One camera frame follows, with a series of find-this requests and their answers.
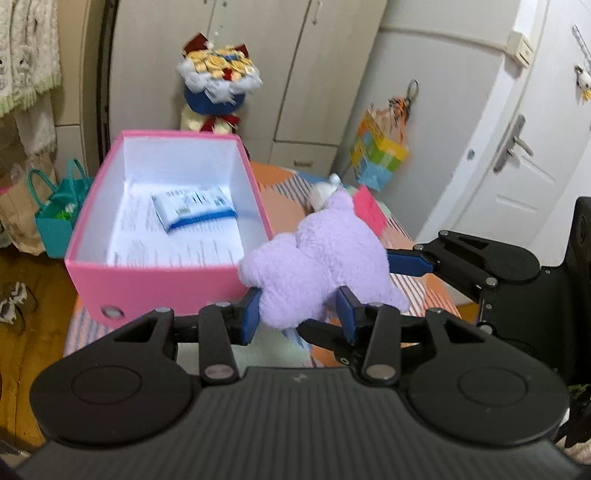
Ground cream lace garment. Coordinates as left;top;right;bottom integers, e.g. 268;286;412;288
0;0;63;158

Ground blue white tissue packet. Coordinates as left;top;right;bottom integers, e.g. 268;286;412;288
152;185;237;234

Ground teal tote bag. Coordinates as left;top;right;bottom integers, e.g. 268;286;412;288
28;159;95;259

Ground brown paper bag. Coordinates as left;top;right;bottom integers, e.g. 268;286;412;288
0;164;47;254

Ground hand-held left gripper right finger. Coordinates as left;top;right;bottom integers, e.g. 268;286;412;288
336;285;491;385

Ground patterned colourful bedspread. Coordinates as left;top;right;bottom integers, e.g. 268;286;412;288
62;159;462;370

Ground colourful paper gift bag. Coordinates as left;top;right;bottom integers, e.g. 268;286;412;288
350;80;420;192

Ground white plush toy lace dress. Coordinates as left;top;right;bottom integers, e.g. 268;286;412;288
307;174;347;214

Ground beige wardrobe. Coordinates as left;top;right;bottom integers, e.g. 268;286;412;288
108;0;389;174

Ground purple plush star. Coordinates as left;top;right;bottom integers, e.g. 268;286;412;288
238;190;411;329

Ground small plush door ornament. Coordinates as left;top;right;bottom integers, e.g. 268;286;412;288
571;25;591;102

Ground printed paper sheet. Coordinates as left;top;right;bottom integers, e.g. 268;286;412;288
107;182;245;267

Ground white light switch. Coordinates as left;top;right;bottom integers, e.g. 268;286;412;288
508;31;536;69

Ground cream gift box red ribbon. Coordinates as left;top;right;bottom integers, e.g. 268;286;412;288
179;106;243;137

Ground flower bouquet blue wrap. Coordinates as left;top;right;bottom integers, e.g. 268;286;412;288
175;32;264;116

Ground pink cardboard box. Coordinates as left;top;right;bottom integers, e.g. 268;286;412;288
65;130;274;329

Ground silver door handle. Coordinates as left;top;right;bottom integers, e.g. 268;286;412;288
493;114;535;174

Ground white door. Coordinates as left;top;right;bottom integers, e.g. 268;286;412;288
416;0;591;259

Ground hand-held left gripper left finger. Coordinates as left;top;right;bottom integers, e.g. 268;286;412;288
113;287;263;387

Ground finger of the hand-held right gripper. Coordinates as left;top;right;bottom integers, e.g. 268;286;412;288
387;229;541;291
298;318;366;368

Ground pink card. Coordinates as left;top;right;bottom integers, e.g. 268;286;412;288
353;185;389;234

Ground brown shoes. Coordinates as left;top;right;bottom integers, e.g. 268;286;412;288
0;281;40;335

